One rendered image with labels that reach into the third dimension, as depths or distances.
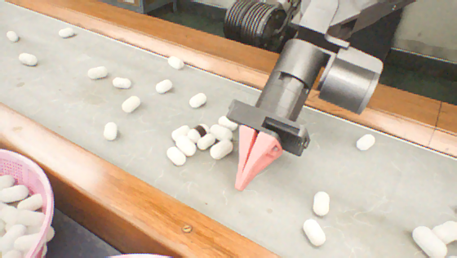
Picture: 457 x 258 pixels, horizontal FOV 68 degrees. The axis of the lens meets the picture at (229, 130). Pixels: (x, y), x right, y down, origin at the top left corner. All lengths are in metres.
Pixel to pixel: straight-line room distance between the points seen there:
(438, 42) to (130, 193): 2.34
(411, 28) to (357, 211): 2.16
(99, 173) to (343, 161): 0.34
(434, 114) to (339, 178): 0.22
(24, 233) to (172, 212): 0.17
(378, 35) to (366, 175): 2.07
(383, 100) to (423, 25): 1.92
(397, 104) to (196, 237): 0.41
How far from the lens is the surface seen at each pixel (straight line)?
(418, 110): 0.64
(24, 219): 0.47
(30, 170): 0.50
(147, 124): 0.56
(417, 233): 0.45
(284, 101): 0.42
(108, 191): 0.43
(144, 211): 0.40
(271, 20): 0.88
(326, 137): 0.55
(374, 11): 0.49
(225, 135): 0.50
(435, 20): 2.53
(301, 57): 0.44
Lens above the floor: 1.08
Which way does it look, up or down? 39 degrees down
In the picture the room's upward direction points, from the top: 3 degrees clockwise
